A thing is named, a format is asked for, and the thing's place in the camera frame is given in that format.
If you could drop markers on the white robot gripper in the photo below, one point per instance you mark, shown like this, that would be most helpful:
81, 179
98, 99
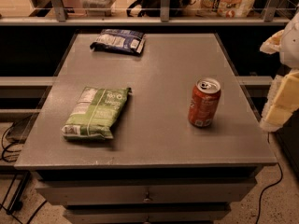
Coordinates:
291, 48

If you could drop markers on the red coke can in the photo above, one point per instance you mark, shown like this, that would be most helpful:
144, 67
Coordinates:
206, 94

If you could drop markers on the blue chip bag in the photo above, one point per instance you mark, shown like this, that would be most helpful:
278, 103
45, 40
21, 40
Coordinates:
119, 41

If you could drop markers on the green chip bag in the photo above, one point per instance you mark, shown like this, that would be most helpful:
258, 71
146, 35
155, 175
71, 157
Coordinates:
95, 113

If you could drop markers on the black backpack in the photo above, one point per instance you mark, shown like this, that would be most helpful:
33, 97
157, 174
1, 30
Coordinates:
154, 8

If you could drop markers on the clear plastic container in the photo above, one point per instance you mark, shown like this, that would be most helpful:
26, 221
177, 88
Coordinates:
101, 8

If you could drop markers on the grey upper drawer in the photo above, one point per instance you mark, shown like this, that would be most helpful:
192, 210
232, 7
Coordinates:
144, 191

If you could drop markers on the grey drawer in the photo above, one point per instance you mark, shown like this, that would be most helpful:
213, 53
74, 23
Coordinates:
143, 214
144, 191

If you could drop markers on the grey lower drawer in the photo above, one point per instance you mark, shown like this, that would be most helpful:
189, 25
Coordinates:
143, 214

